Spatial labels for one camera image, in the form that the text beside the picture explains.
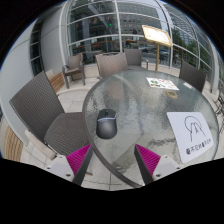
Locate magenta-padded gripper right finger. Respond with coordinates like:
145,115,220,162
133,143,183,186

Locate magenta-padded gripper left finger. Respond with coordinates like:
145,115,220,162
44,143,94,187

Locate black computer mouse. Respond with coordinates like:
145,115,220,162
95,108,119,140

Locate white printed mouse pad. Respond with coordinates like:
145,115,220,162
166,111,215,165

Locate grey wicker chair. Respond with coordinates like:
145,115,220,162
124,48,150,70
61,52,87,90
8,70,92,161
178,60,207,93
95,52,130,80

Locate wooden slatted bench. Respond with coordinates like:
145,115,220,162
0,124,25,163
47,71,66,95

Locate laminated picture menu card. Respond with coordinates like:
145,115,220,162
145,76,180,92

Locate gold menu stand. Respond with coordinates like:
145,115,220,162
141,24,174,73

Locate brass table centre ring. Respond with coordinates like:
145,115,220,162
165,89,179,99

